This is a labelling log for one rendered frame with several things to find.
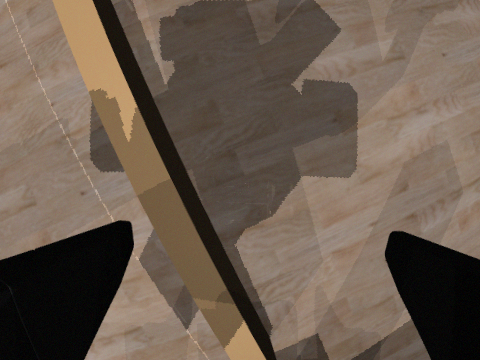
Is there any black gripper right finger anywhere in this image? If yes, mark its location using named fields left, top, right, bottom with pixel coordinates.
left=385, top=231, right=480, bottom=360

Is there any long brown wooden beam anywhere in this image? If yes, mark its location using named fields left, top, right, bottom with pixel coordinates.
left=52, top=0, right=276, bottom=360

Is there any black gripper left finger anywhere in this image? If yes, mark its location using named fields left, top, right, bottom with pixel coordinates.
left=0, top=220, right=135, bottom=360

